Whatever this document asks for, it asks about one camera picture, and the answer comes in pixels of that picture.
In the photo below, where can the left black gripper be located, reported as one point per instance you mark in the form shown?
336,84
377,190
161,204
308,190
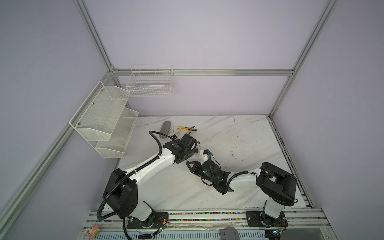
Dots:
190,154

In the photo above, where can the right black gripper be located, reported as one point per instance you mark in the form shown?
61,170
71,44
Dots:
195,165

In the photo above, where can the black padlock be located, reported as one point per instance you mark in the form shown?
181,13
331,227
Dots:
197,150

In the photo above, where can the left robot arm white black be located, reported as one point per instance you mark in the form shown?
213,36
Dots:
121,195

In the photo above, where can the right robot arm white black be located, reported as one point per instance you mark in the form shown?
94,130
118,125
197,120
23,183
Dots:
279,186

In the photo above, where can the white work glove yellow cuff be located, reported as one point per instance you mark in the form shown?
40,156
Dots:
175,131

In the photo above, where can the yellow black pliers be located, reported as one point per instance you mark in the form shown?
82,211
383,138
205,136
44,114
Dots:
189,130

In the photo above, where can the grey oval sharpening stone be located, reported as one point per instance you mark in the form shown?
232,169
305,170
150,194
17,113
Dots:
165,129

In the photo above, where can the grey round object bottom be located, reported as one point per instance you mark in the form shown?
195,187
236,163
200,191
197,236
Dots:
229,233

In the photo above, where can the white two-tier mesh shelf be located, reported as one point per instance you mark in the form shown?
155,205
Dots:
105,121

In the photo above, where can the pink tape roll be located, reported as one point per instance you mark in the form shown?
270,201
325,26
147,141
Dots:
92,232

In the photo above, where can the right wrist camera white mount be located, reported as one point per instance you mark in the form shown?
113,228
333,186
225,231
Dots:
205,154

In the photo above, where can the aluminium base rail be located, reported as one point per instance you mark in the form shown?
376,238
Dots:
303,224

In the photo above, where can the white wire basket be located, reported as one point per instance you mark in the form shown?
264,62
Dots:
151,81

